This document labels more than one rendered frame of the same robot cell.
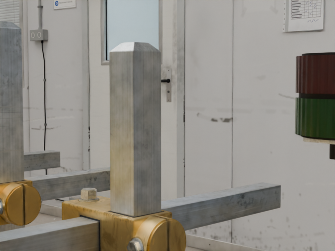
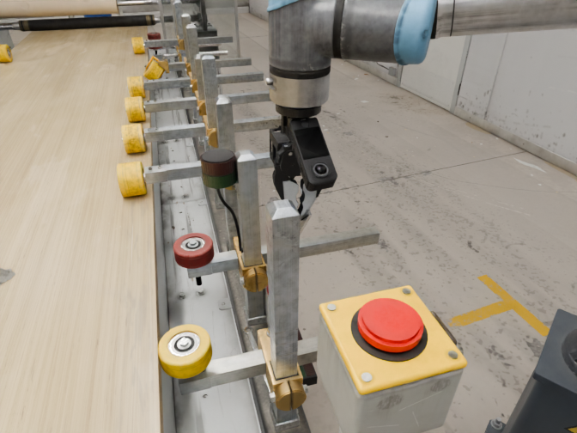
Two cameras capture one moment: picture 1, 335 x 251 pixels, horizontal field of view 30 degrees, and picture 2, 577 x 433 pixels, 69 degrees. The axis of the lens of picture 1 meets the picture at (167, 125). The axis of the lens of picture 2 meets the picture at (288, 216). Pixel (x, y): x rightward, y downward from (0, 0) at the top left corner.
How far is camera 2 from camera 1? 64 cm
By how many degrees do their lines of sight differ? 39
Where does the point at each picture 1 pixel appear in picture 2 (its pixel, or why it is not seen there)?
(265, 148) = (527, 53)
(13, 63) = (211, 76)
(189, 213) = (266, 161)
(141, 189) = not seen: hidden behind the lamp
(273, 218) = (518, 108)
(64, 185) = (249, 125)
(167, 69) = not seen: outside the picture
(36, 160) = (265, 96)
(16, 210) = (214, 141)
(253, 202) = not seen: hidden behind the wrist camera
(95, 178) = (266, 122)
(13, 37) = (210, 63)
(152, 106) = (228, 125)
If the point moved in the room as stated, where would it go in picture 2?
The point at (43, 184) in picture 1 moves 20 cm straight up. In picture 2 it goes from (238, 125) to (233, 55)
